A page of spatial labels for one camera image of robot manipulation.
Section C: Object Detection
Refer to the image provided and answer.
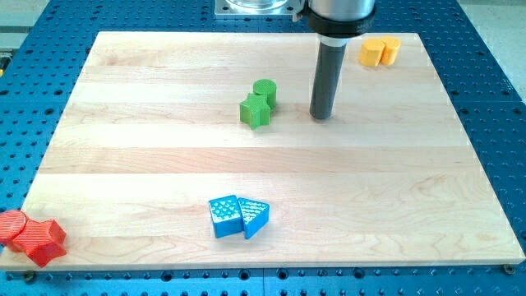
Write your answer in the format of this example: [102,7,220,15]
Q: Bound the blue cube block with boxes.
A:
[209,195,243,238]

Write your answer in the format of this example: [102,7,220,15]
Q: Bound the red star block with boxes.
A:
[12,220,67,267]

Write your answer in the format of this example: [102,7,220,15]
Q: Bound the yellow cylinder block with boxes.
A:
[381,36,401,65]

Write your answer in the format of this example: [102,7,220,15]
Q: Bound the wooden board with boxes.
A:
[21,31,524,271]

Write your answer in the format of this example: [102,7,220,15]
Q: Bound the blue triangle block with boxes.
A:
[238,197,270,239]

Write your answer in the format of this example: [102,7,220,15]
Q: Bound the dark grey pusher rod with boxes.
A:
[309,43,346,120]

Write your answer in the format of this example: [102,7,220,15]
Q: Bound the blue perforated table plate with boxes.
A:
[1,1,525,295]

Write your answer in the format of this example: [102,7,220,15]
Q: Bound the green cylinder block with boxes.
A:
[252,79,277,109]

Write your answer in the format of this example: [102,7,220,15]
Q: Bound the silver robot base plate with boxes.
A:
[214,0,306,17]

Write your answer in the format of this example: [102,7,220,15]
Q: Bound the yellow hexagon block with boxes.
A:
[358,38,385,67]

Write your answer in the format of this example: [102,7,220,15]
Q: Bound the red cylinder block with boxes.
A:
[0,210,27,252]

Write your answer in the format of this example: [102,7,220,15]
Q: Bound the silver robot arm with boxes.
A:
[292,0,376,48]

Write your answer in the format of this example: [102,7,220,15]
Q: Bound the green star block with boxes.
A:
[239,93,270,130]

